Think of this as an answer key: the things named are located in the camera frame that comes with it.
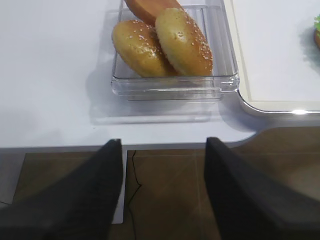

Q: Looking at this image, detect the clear bin with buns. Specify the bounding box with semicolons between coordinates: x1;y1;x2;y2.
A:
111;0;240;101

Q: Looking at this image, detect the white table leg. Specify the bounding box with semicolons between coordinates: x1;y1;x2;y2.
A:
111;146;129;224

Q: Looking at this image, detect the white paper tray liner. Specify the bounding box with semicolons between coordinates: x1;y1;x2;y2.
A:
230;0;320;103

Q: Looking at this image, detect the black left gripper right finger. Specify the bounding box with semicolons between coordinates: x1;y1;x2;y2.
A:
204;137;320;240

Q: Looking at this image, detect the plain brown bun bottom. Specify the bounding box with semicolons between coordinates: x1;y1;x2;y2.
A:
125;0;183;26

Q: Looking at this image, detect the left sesame bun top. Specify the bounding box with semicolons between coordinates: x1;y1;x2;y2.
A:
111;19;178;78

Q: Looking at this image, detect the black cable on floor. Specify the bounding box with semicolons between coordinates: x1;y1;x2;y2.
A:
127;150;143;240

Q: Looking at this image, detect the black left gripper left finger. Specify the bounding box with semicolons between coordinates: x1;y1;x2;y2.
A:
0;139;123;240

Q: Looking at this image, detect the sesame bun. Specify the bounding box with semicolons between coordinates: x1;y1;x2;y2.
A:
155;8;213;77
111;19;178;78

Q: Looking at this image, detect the white metal serving tray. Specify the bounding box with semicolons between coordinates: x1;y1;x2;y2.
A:
221;0;320;119

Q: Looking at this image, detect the green lettuce leaf on tray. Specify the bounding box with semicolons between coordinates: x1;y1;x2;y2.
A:
314;15;320;32

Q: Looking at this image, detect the right sesame bun top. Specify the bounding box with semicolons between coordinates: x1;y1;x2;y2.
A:
155;8;213;77

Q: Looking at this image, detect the bun bottom under lettuce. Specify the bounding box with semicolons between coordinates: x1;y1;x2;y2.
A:
313;29;320;49

